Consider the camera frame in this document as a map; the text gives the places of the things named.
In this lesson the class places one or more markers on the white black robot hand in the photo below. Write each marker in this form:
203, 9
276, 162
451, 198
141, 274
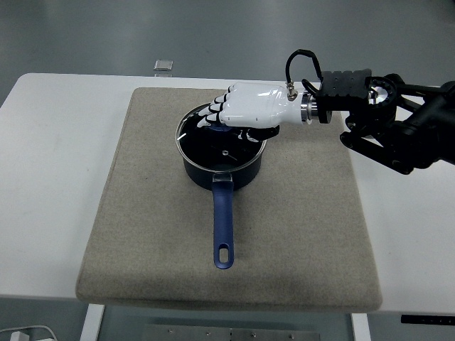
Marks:
256, 104

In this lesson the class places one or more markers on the glass lid with blue knob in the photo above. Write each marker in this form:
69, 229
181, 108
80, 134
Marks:
206, 149

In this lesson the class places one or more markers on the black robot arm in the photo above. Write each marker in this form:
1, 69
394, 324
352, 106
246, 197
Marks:
419, 124

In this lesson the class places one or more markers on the small silver floor plate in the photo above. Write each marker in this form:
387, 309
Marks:
163, 65

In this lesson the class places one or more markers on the beige fabric mat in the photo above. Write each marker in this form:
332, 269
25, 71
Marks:
302, 220

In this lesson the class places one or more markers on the grey metal plate with screws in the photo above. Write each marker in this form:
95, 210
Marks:
177, 334

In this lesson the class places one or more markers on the white table leg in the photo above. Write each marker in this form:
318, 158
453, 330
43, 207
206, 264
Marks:
360, 328
91, 323

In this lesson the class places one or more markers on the black table control panel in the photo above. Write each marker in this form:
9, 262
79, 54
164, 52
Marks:
426, 319

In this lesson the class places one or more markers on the white power adapter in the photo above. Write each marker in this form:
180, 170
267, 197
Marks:
19, 335

